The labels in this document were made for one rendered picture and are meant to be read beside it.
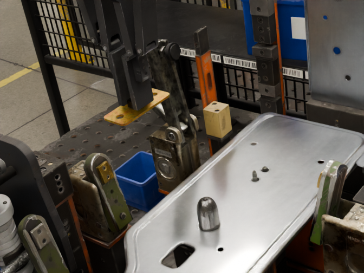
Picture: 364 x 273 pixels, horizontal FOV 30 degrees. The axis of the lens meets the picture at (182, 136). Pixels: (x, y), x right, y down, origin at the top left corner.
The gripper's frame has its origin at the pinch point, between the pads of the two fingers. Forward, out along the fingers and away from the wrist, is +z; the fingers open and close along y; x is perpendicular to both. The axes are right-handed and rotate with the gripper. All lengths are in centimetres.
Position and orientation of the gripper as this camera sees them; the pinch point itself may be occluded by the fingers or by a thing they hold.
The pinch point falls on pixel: (131, 77)
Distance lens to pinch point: 81.0
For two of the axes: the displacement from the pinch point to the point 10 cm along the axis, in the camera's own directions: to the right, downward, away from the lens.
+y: 7.5, 2.4, -6.2
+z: 1.5, 8.5, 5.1
